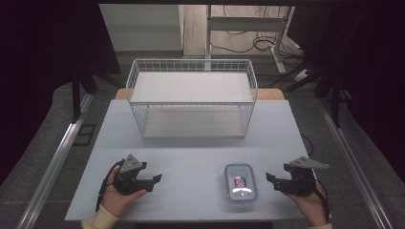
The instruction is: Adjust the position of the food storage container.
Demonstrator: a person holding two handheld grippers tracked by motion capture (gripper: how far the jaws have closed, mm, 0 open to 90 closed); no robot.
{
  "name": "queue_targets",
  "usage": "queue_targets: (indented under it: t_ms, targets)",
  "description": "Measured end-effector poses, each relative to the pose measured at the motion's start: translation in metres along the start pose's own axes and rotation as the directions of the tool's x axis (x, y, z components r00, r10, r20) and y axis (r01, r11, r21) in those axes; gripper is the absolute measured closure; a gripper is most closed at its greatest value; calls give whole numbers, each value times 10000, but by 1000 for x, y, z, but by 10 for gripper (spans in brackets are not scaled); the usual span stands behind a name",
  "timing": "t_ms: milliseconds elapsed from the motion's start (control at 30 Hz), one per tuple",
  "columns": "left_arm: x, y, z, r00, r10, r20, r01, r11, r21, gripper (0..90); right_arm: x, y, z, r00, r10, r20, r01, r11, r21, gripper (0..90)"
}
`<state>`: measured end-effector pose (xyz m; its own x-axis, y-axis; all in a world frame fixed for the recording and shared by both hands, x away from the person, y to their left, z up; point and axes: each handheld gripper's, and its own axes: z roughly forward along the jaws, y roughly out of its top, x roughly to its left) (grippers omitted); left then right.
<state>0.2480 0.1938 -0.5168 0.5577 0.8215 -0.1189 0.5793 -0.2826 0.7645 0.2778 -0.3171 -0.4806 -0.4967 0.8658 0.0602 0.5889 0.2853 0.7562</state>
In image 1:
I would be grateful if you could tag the pale blue table cover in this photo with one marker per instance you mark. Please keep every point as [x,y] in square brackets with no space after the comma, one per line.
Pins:
[191,159]

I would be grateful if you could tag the person's left hand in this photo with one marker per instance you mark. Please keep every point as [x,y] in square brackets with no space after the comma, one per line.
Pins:
[119,198]

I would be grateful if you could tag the black stand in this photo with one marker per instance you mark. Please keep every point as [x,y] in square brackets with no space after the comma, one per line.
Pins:
[334,92]
[76,92]

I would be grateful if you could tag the person's right hand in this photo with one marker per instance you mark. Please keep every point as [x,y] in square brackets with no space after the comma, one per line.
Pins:
[309,206]

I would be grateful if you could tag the clear lidded food container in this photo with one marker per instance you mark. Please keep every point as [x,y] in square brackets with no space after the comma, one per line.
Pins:
[240,183]

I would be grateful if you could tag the wooden table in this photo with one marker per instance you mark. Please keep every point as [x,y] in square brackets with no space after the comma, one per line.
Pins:
[270,94]

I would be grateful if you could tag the black floor socket frame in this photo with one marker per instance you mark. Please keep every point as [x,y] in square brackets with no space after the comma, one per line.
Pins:
[84,135]

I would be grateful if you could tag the white cabinet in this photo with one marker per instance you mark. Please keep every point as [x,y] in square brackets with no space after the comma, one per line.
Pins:
[143,27]

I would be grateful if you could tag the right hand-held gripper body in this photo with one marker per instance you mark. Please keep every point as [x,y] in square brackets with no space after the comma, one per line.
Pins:
[299,179]

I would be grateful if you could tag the aluminium rail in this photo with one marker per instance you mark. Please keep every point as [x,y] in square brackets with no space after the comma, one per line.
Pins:
[353,165]
[54,165]

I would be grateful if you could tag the white metal desk frame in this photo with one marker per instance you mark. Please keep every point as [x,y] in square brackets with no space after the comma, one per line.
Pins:
[245,24]

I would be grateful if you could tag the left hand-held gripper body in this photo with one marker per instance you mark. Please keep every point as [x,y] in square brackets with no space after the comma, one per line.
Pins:
[129,178]

